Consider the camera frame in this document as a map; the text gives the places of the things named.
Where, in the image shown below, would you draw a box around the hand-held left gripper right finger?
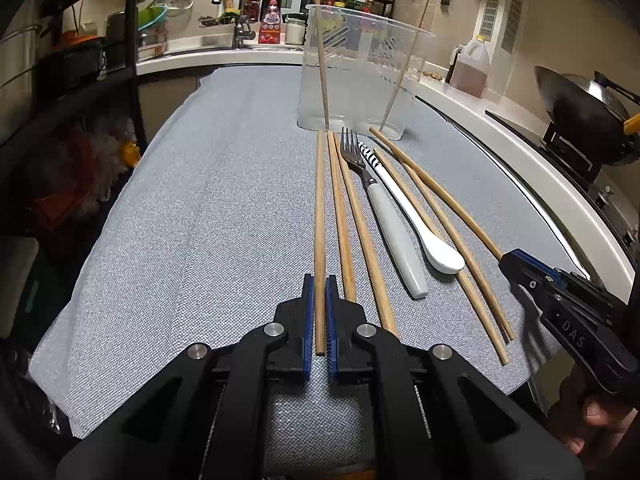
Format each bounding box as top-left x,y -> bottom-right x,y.
325,275 -> 586,480

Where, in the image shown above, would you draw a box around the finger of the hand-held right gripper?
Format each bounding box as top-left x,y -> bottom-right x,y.
500,250 -> 551,312
517,252 -> 616,307

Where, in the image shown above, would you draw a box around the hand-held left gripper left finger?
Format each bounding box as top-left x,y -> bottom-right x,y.
55,274 -> 315,480

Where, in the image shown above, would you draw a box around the white spoon with striped handle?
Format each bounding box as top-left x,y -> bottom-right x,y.
357,141 -> 466,275

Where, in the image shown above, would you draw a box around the grey handled metal fork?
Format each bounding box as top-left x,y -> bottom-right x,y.
340,128 -> 430,300

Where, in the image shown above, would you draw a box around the clear plastic utensil container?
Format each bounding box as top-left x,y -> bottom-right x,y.
297,4 -> 437,141

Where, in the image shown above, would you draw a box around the person's right hand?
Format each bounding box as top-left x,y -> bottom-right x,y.
547,366 -> 640,466

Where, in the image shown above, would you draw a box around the black gas stove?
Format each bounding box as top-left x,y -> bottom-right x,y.
485,110 -> 640,243

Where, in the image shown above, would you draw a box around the grey woven table cloth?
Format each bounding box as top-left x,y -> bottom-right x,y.
27,65 -> 591,463

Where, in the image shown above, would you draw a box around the steel wok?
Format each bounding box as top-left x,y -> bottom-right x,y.
534,65 -> 640,167

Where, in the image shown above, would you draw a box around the cooking oil jug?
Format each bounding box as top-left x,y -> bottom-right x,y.
446,35 -> 491,98

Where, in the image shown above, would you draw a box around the red and orange plastic bags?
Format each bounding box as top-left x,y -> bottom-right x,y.
30,115 -> 142,221

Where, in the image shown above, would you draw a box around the white lidded jar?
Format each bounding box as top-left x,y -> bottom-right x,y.
285,16 -> 306,46

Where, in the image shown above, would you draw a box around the stainless steel sink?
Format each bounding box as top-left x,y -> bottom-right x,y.
137,40 -> 241,62

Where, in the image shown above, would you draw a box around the pink dish soap bottle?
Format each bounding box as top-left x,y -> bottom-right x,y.
259,0 -> 282,45

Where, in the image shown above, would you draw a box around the chrome sink faucet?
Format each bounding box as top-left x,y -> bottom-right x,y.
212,0 -> 257,50

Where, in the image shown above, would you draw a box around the black storage shelf rack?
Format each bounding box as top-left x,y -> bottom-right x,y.
0,0 -> 150,171

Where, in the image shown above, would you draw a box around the steel canister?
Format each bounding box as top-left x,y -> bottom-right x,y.
105,10 -> 139,72

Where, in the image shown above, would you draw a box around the green plastic bowl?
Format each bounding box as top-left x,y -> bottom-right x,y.
137,2 -> 168,33

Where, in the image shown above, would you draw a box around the black pot with orange lid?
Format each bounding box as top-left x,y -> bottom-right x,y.
52,35 -> 107,88

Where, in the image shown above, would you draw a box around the large steel pot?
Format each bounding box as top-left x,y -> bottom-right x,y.
0,0 -> 57,141

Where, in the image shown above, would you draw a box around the white wall vent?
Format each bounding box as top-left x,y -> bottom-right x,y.
482,0 -> 502,36

